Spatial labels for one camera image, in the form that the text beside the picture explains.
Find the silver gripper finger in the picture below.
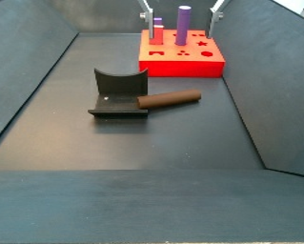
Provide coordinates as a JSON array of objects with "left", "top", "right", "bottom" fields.
[
  {"left": 138, "top": 0, "right": 154, "bottom": 39},
  {"left": 206, "top": 0, "right": 232, "bottom": 39}
]

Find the brown oval peg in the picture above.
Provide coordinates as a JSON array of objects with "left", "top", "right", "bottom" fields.
[{"left": 138, "top": 90, "right": 202, "bottom": 109}]

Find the black curved fixture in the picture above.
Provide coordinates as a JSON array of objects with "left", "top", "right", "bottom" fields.
[{"left": 89, "top": 70, "right": 149, "bottom": 117}]

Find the purple square peg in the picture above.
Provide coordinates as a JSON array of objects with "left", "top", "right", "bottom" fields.
[{"left": 154, "top": 17, "right": 163, "bottom": 25}]

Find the red rectangular peg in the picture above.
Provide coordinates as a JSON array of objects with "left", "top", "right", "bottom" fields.
[{"left": 150, "top": 25, "right": 165, "bottom": 45}]

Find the purple cylinder peg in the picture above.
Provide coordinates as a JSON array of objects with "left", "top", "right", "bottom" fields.
[{"left": 177, "top": 6, "right": 193, "bottom": 46}]

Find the red shape sorter block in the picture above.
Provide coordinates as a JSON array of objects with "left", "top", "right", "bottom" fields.
[{"left": 139, "top": 30, "right": 226, "bottom": 78}]

